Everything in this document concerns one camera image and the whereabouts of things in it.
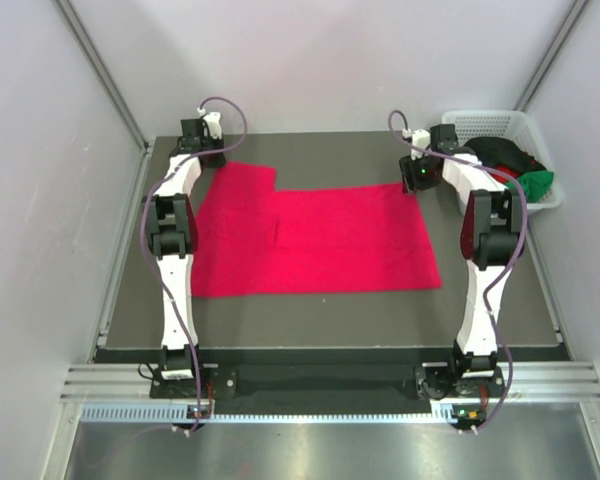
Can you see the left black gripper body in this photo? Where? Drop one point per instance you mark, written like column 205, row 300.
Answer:
column 214, row 160

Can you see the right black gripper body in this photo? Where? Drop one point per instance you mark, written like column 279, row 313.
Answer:
column 418, row 173

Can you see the pink t shirt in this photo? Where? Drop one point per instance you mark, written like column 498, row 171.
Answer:
column 256, row 239

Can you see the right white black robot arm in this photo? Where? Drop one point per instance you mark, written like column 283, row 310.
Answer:
column 491, row 241

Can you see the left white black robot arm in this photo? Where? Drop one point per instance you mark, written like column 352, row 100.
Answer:
column 171, row 241

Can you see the black t shirt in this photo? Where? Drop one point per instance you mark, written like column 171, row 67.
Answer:
column 494, row 151

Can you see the red t shirt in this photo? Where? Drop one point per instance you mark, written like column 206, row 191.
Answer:
column 502, row 172

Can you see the white plastic basket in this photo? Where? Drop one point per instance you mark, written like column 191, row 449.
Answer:
column 512, row 125

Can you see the green t shirt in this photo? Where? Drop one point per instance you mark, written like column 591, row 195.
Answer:
column 536, row 184

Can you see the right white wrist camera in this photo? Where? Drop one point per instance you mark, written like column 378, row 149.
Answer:
column 419, row 141

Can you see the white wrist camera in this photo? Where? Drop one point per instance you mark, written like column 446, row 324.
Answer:
column 419, row 141
column 211, row 123

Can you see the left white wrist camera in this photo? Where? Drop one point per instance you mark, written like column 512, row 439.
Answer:
column 211, row 123

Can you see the right aluminium corner post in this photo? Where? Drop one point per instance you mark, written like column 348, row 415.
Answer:
column 566, row 28

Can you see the aluminium corner post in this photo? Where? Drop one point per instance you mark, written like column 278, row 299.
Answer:
column 72, row 20
column 566, row 28

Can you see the left aluminium corner post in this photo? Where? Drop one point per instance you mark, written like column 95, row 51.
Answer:
column 72, row 20

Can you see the aluminium frame rail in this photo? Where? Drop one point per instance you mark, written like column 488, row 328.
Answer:
column 533, row 382

